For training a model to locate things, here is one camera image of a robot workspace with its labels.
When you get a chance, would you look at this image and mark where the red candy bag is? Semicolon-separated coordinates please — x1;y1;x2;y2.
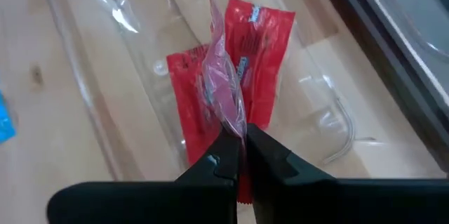
224;0;296;204
166;44;225;167

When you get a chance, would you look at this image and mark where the blue candy pack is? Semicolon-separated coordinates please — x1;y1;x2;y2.
0;90;18;145

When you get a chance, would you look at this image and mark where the pink translucent candy bag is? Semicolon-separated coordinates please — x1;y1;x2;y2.
201;0;248;140

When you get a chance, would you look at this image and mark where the clear plastic bin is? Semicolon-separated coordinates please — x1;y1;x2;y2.
34;0;449;183

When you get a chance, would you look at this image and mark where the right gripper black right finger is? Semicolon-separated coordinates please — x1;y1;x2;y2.
245;122;449;224

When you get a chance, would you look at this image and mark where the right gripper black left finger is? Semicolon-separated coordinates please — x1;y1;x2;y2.
46;125;243;224

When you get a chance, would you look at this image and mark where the black aluminium table frame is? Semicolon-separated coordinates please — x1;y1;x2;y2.
311;0;449;172

